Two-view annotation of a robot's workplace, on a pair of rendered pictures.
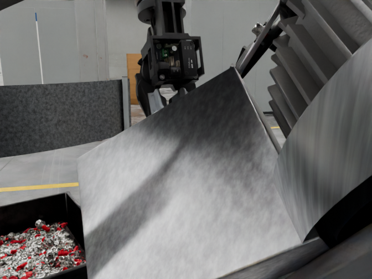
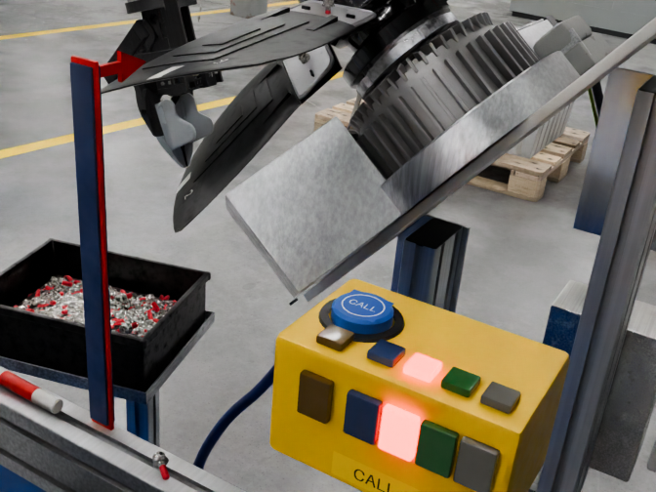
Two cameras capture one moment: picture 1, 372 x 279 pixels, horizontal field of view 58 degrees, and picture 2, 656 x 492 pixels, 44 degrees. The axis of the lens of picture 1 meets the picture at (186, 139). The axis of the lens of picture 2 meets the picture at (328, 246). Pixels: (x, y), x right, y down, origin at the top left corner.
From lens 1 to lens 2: 71 cm
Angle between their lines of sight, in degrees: 41
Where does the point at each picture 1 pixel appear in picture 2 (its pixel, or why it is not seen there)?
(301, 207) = (408, 197)
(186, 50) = not seen: hidden behind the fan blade
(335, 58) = (411, 126)
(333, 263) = (404, 223)
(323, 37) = (403, 113)
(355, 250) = (417, 213)
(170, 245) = (333, 233)
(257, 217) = (377, 207)
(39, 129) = not seen: outside the picture
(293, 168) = (404, 181)
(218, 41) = not seen: outside the picture
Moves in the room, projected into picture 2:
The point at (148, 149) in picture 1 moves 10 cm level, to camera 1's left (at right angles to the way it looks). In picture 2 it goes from (292, 179) to (212, 196)
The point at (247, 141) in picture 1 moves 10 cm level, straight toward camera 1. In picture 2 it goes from (360, 167) to (412, 201)
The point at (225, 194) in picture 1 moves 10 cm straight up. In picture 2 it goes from (356, 198) to (366, 108)
